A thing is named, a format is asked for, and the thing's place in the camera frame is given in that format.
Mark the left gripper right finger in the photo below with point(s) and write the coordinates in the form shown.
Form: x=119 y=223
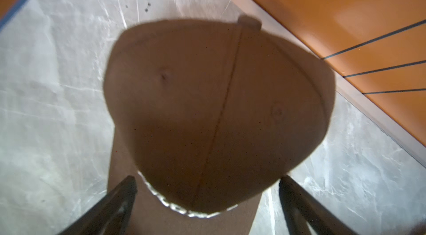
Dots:
x=302 y=211

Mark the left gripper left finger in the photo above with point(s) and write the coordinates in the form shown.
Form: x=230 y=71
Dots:
x=111 y=215

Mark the brown cap back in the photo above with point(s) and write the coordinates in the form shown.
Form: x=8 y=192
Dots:
x=207 y=116

